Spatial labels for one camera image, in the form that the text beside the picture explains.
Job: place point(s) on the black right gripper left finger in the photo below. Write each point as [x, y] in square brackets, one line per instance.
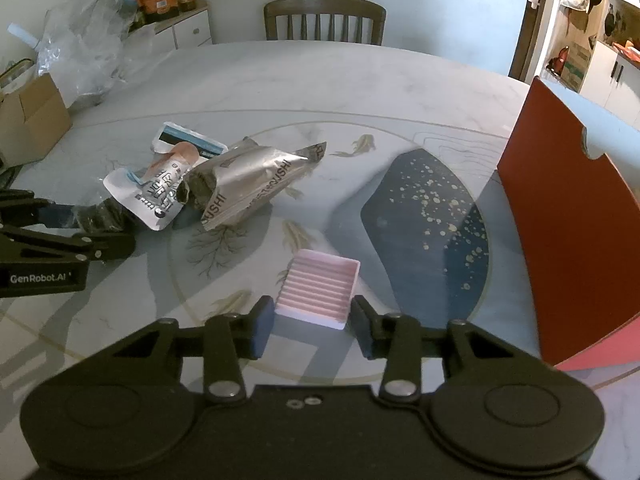
[228, 339]

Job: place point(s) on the silver foil packet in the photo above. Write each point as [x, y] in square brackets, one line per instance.
[229, 187]

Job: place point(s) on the clear plastic bag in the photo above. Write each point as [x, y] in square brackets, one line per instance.
[82, 45]

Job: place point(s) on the brown cardboard box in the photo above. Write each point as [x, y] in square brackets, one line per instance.
[33, 119]

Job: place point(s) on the dark wooden chair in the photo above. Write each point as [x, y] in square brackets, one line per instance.
[355, 21]

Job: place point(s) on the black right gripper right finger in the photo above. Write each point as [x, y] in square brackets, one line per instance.
[396, 339]

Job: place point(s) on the white blue packet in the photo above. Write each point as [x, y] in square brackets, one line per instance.
[171, 134]

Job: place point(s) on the dark wrapper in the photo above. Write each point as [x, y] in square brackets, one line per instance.
[108, 216]

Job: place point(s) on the pink ridged tray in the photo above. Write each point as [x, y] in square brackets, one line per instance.
[318, 288]

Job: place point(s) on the red cardboard box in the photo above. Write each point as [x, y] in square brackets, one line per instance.
[578, 223]

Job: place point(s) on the white pink pouch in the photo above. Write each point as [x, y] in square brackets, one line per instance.
[152, 198]

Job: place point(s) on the white shoe cabinet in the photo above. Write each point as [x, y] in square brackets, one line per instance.
[612, 82]

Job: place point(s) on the white drawer cabinet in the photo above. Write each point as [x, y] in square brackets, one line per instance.
[185, 31]

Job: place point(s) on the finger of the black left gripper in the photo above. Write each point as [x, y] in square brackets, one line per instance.
[21, 208]
[25, 246]

